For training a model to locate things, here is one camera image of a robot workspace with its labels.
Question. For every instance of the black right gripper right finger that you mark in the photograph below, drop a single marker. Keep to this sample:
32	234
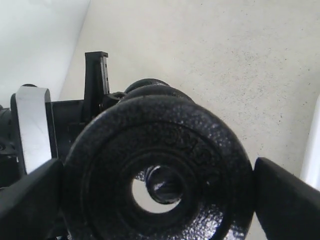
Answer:
286	207

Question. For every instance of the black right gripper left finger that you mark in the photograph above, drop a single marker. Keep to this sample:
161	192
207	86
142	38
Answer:
29	207

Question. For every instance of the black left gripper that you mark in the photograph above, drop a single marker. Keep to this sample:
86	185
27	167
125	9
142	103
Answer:
70	117

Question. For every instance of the black weight plate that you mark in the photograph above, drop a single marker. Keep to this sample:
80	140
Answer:
104	196

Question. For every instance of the chrome dumbbell bar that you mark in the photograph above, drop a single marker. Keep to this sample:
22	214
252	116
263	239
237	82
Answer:
163	184

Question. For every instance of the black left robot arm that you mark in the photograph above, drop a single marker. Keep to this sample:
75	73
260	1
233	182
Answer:
10	168

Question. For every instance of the white plastic tray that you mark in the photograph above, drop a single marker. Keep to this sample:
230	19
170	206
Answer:
310	170

